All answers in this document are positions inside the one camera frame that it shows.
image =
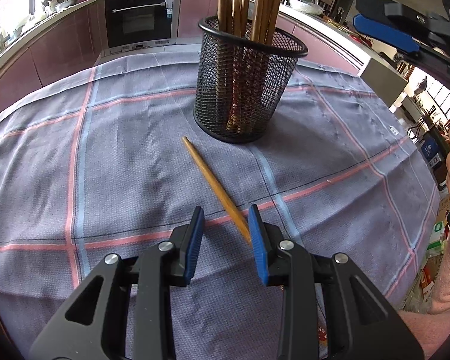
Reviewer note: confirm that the black mesh utensil holder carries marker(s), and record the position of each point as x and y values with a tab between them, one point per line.
240	82

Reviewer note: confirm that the black built-in oven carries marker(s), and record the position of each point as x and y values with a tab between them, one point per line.
141	23

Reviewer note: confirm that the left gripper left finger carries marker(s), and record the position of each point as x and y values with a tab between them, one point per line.
187	243

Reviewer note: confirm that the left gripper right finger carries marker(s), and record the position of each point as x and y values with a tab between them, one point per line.
266	237

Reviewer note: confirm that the grey plaid tablecloth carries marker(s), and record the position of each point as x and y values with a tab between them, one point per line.
96	164

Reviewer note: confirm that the chopstick later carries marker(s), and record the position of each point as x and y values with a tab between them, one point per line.
266	10

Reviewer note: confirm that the chopstick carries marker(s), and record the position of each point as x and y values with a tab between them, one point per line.
230	207
272	21
225	16
236	13
255	34

